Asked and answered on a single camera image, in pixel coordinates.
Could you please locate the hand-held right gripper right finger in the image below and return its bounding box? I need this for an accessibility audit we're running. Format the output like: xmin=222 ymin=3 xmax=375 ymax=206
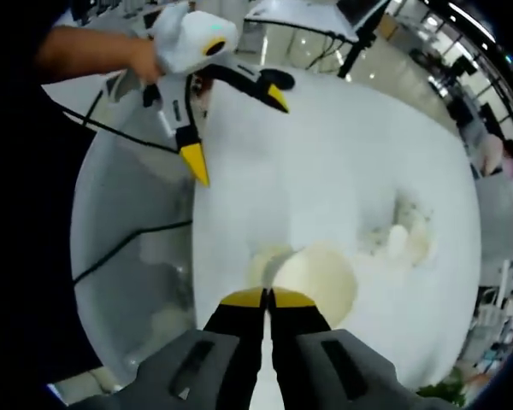
xmin=268 ymin=288 xmax=445 ymax=410

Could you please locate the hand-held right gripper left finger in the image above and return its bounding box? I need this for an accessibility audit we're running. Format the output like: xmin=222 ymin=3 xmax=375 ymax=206
xmin=110 ymin=286 xmax=269 ymax=410

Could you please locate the single white paper cup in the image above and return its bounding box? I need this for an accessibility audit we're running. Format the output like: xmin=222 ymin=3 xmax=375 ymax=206
xmin=271 ymin=241 xmax=360 ymax=331

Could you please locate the white paper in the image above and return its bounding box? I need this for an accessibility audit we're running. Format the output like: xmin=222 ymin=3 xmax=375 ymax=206
xmin=361 ymin=191 xmax=437 ymax=271

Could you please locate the person's left hand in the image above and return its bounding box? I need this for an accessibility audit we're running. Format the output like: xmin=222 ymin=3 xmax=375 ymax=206
xmin=123 ymin=36 xmax=162 ymax=84

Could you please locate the white side desk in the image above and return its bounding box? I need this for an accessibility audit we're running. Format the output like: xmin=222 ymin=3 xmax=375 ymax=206
xmin=243 ymin=0 xmax=357 ymax=44

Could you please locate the grey office chair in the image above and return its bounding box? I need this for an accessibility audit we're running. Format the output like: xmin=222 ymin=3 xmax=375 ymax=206
xmin=70 ymin=72 xmax=198 ymax=381

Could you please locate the black tripod stand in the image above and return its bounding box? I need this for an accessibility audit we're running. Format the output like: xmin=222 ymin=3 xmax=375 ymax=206
xmin=336 ymin=0 xmax=391 ymax=79

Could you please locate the person's dark clothing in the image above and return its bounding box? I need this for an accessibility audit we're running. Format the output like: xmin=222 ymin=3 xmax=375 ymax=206
xmin=0 ymin=80 xmax=104 ymax=382

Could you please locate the black cable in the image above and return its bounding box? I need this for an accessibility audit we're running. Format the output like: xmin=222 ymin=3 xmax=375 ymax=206
xmin=59 ymin=83 xmax=181 ymax=154
xmin=71 ymin=220 xmax=194 ymax=284

